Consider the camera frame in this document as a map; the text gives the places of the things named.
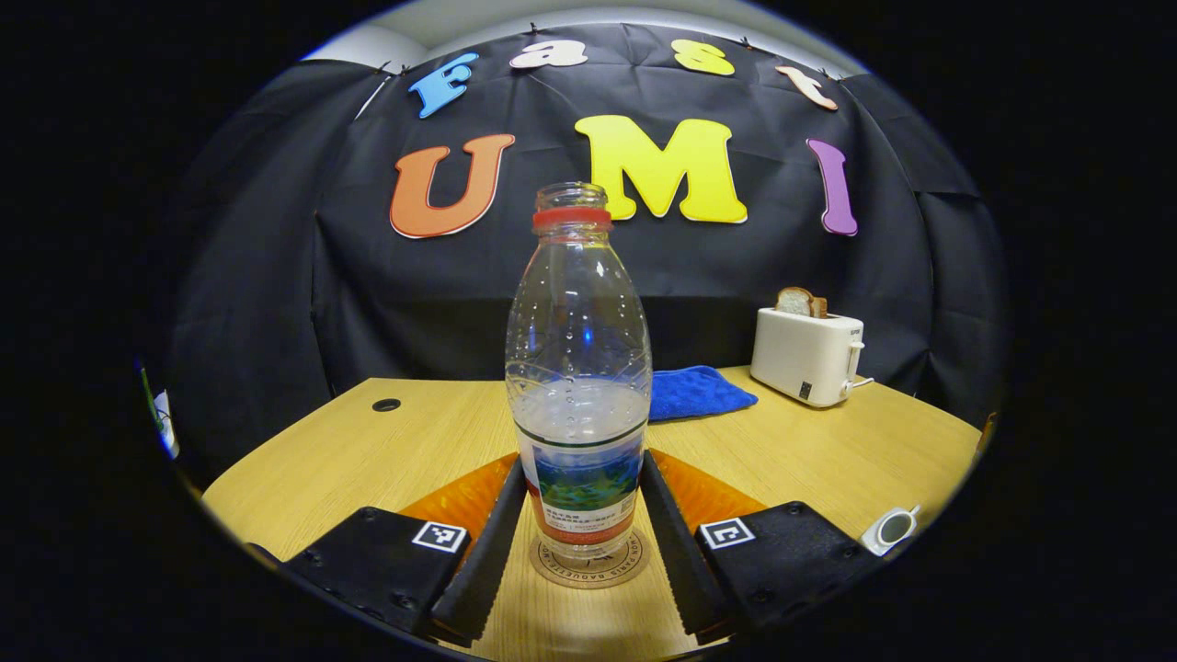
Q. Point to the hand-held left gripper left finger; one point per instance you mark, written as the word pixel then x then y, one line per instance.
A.
pixel 487 570

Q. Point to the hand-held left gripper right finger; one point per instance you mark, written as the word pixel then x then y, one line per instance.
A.
pixel 671 561

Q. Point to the round brown coaster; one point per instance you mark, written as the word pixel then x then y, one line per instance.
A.
pixel 588 575

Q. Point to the white teacup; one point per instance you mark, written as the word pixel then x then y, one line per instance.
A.
pixel 892 531

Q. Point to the clear plastic water bottle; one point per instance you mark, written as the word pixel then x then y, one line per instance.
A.
pixel 575 303

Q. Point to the blue cloth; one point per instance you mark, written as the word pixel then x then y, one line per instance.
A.
pixel 699 393

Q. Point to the black table grommet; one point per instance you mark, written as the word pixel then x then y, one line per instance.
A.
pixel 386 405

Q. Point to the white toaster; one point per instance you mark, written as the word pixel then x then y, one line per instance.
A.
pixel 805 354

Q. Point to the black backdrop cloth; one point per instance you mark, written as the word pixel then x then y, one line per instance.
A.
pixel 414 303

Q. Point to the bread slice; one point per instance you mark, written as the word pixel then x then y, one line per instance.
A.
pixel 798 302

